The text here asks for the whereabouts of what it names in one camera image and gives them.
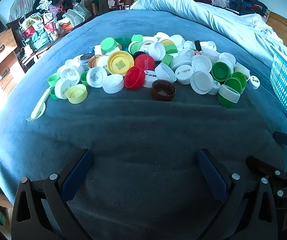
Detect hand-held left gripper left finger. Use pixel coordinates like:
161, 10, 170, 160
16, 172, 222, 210
11, 149, 94, 240

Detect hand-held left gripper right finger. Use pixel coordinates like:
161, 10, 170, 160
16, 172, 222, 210
197, 148, 279, 240

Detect dark brown bottle cap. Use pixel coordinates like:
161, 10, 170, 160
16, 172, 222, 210
152, 79, 176, 102

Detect pile of plastic bottle caps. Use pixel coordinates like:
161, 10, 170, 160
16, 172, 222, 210
47, 32, 261, 109

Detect cream plastic spoon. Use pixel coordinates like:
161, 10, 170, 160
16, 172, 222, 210
30, 87, 51, 121

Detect wooden headboard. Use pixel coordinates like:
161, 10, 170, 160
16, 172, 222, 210
266, 11, 287, 57

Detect light blue duvet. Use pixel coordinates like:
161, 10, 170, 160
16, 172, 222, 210
132, 0, 287, 68

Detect pile of printed bags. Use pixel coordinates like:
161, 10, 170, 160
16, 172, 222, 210
18, 0, 91, 53

